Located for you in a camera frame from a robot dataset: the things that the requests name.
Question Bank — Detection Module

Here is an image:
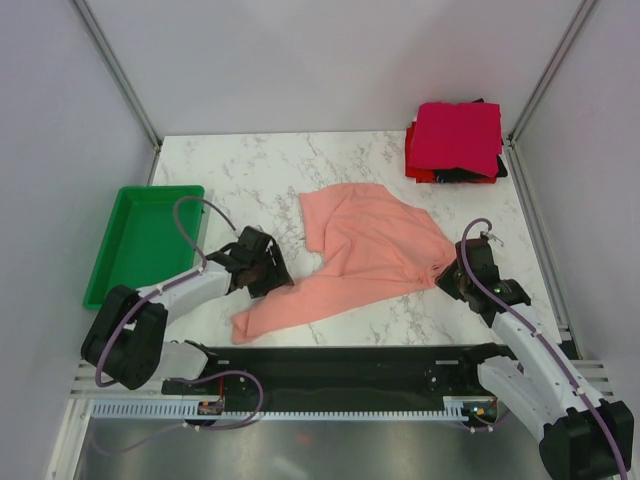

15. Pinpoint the salmon pink t shirt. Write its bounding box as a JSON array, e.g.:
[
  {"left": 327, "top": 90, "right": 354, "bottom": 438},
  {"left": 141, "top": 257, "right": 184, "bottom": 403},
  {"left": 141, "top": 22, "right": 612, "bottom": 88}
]
[{"left": 231, "top": 183, "right": 456, "bottom": 345}]

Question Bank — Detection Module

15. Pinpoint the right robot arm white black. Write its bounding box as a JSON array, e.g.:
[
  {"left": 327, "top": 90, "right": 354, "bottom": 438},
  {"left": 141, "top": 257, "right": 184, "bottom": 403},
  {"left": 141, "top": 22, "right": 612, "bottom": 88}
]
[{"left": 436, "top": 236, "right": 634, "bottom": 479}]

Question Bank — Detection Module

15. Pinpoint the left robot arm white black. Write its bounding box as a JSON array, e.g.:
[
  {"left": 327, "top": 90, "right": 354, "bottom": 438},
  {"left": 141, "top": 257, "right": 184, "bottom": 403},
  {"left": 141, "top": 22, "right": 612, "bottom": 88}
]
[{"left": 81, "top": 226, "right": 293, "bottom": 390}]

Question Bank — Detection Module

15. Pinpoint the green plastic tray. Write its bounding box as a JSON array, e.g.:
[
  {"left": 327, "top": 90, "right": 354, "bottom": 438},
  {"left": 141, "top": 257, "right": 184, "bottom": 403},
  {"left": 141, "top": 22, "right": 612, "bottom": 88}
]
[{"left": 83, "top": 185, "right": 205, "bottom": 310}]

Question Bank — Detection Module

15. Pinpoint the folded crimson t shirt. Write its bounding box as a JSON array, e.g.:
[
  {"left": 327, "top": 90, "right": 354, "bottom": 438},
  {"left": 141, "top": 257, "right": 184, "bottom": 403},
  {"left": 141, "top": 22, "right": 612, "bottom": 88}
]
[{"left": 409, "top": 101, "right": 502, "bottom": 177}]

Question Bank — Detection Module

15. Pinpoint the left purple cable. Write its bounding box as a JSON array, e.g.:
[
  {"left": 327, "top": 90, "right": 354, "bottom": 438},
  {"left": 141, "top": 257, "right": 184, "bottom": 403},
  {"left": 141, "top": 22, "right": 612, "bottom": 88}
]
[{"left": 91, "top": 195, "right": 265, "bottom": 455}]

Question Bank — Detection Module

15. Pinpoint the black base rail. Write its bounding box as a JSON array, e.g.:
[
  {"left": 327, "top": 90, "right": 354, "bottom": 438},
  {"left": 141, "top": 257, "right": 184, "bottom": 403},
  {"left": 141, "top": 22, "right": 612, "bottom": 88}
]
[{"left": 161, "top": 343, "right": 510, "bottom": 411}]

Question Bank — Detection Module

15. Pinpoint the white slotted cable duct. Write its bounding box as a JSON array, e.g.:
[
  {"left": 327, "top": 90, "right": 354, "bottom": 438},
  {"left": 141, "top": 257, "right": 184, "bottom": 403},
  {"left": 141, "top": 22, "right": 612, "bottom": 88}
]
[{"left": 90, "top": 397, "right": 496, "bottom": 422}]

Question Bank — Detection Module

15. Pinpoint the right aluminium frame post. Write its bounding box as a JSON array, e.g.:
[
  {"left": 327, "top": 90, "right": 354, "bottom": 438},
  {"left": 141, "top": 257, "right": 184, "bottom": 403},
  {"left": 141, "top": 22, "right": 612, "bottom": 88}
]
[{"left": 506, "top": 0, "right": 600, "bottom": 146}]

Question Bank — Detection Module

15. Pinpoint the aluminium frame post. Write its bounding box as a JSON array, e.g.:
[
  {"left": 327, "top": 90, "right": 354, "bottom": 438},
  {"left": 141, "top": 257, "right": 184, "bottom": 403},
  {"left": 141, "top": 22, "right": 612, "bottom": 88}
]
[
  {"left": 68, "top": 0, "right": 163, "bottom": 151},
  {"left": 506, "top": 0, "right": 600, "bottom": 146}
]

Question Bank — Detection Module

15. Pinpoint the left aluminium frame post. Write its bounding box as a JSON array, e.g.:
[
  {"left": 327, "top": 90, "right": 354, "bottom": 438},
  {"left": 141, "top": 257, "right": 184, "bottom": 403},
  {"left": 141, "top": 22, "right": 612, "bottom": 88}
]
[{"left": 68, "top": 0, "right": 163, "bottom": 151}]

